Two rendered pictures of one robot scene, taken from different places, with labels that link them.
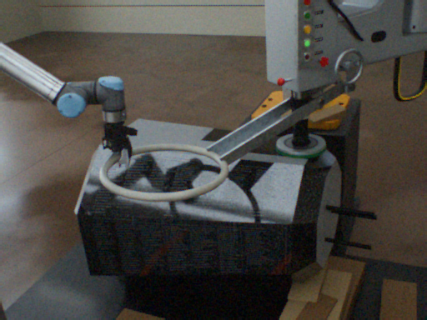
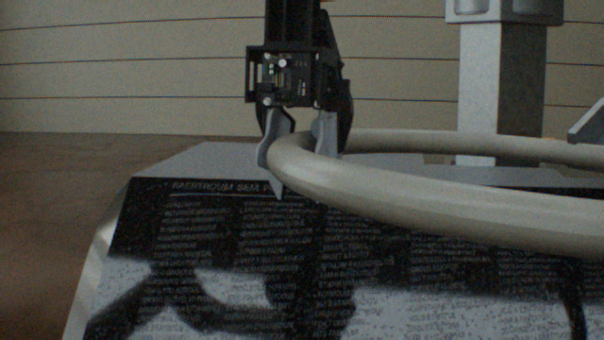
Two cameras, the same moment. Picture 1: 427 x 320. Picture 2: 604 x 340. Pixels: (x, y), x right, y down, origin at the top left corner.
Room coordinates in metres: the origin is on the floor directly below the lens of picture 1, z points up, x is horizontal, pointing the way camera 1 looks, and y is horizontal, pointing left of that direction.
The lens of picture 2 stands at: (1.35, 0.54, 1.06)
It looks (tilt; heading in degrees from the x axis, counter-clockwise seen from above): 12 degrees down; 343
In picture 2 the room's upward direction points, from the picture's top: straight up
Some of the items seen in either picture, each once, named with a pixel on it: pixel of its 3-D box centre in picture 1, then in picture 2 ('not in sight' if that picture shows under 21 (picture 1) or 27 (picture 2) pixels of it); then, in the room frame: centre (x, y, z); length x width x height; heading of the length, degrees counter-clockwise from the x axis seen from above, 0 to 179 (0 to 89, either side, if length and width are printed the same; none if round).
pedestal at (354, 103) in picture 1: (302, 167); not in sight; (2.82, -0.54, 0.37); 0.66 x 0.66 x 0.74; 66
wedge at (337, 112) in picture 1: (326, 113); not in sight; (2.59, -0.63, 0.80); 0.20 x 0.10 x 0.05; 105
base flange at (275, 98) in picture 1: (302, 107); not in sight; (2.82, -0.54, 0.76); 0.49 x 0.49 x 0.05; 66
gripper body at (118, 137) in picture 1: (115, 135); (297, 46); (1.88, 0.38, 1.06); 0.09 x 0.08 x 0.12; 146
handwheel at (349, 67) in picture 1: (343, 65); not in sight; (1.98, -0.54, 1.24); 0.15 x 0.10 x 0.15; 117
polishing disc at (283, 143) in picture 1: (300, 143); not in sight; (2.04, -0.38, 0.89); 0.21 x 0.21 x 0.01
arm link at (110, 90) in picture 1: (111, 93); not in sight; (1.89, 0.38, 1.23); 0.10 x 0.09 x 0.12; 91
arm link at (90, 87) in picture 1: (82, 94); not in sight; (1.88, 0.49, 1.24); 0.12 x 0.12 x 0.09; 1
